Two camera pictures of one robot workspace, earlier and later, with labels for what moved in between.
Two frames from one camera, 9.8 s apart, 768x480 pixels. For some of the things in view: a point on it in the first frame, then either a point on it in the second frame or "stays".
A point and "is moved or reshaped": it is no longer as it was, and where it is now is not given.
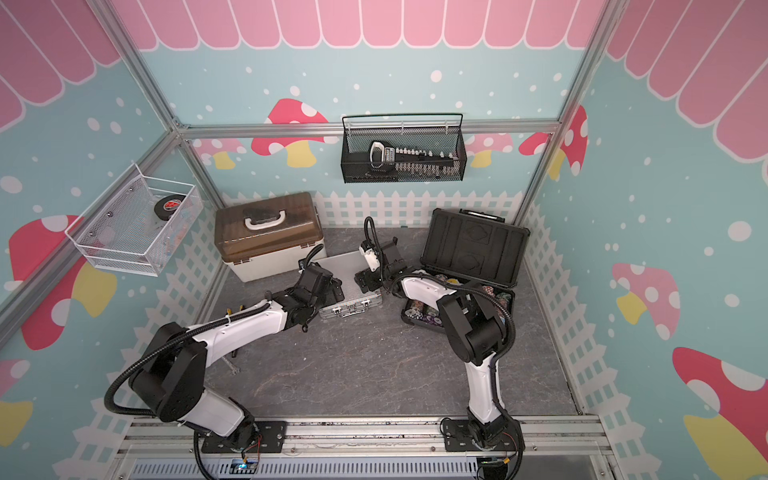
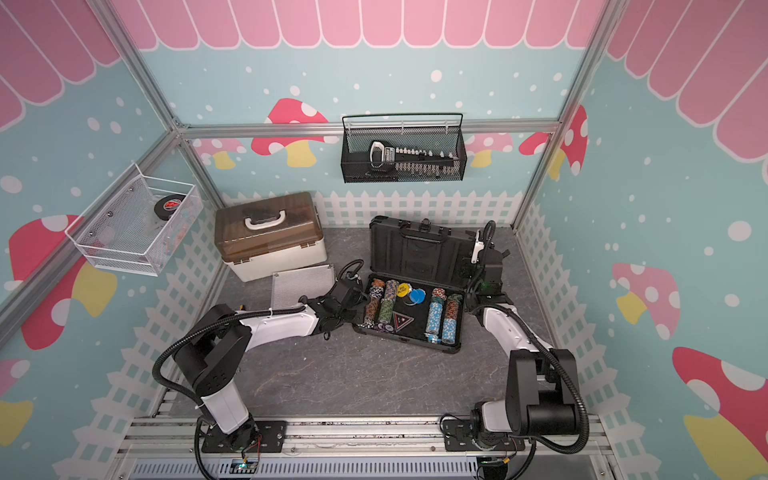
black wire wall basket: (403, 155) stays
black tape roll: (166, 206) stays
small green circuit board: (238, 466) stays
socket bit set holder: (383, 155) stays
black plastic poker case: (470, 247) is moved or reshaped
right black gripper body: (373, 280) → (470, 274)
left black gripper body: (329, 298) → (349, 314)
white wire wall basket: (132, 229) stays
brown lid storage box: (266, 236) stays
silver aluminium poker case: (345, 268) is moved or reshaped
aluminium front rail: (154, 436) stays
